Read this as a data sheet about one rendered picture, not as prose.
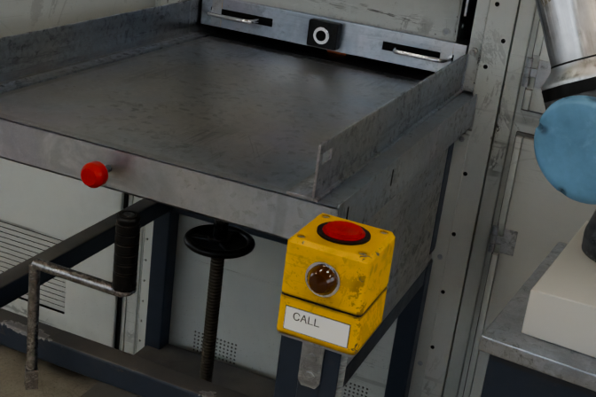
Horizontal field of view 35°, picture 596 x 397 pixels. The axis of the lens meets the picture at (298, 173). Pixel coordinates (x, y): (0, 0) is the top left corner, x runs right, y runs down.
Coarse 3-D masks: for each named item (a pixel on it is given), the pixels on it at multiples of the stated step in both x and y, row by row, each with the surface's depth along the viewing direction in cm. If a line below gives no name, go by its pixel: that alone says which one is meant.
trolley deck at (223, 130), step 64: (128, 64) 160; (192, 64) 165; (256, 64) 171; (320, 64) 177; (0, 128) 125; (64, 128) 123; (128, 128) 127; (192, 128) 130; (256, 128) 134; (320, 128) 137; (448, 128) 152; (128, 192) 120; (192, 192) 116; (256, 192) 112; (384, 192) 125
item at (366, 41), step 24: (240, 0) 186; (240, 24) 187; (264, 24) 185; (288, 24) 182; (360, 24) 177; (360, 48) 178; (384, 48) 176; (408, 48) 174; (432, 48) 172; (456, 48) 171
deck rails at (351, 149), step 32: (32, 32) 143; (64, 32) 150; (96, 32) 158; (128, 32) 167; (160, 32) 178; (0, 64) 138; (32, 64) 145; (64, 64) 152; (96, 64) 156; (416, 96) 141; (448, 96) 161; (352, 128) 116; (384, 128) 130; (320, 160) 108; (352, 160) 120; (288, 192) 110; (320, 192) 111
